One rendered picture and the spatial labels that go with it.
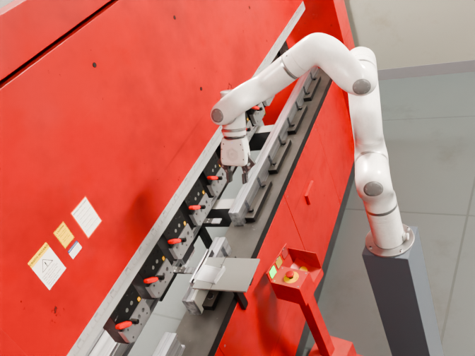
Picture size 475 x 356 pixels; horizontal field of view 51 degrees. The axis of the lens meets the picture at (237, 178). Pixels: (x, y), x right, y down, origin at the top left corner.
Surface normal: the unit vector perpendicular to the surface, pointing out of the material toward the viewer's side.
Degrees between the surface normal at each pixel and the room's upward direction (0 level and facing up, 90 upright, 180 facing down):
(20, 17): 90
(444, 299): 0
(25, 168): 90
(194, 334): 0
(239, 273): 0
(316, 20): 90
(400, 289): 90
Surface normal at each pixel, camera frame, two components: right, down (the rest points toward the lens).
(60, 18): 0.87, -0.05
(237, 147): -0.37, 0.24
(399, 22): -0.44, 0.63
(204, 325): -0.34, -0.78
